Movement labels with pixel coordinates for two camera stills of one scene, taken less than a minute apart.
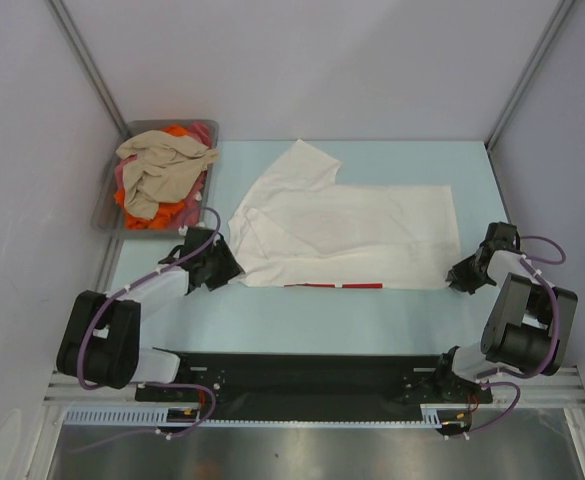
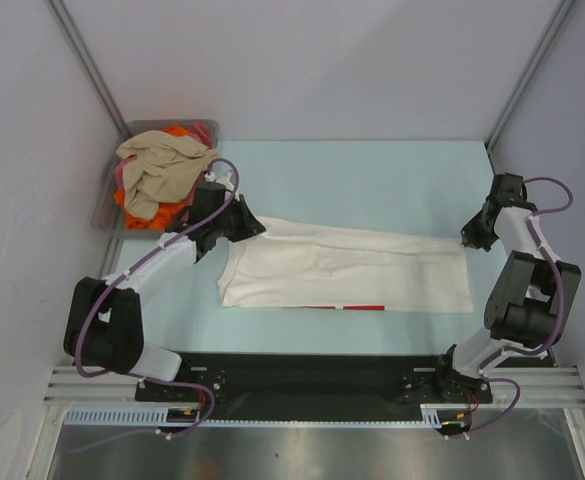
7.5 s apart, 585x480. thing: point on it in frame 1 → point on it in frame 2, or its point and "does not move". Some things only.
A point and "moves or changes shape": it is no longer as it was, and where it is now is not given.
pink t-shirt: (200, 133) does not move
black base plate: (259, 387) does not move
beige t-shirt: (161, 167) does not move
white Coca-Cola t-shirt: (299, 227) moves or changes shape
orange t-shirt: (135, 221) does not move
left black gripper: (230, 267) → (250, 225)
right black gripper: (463, 282) → (473, 238)
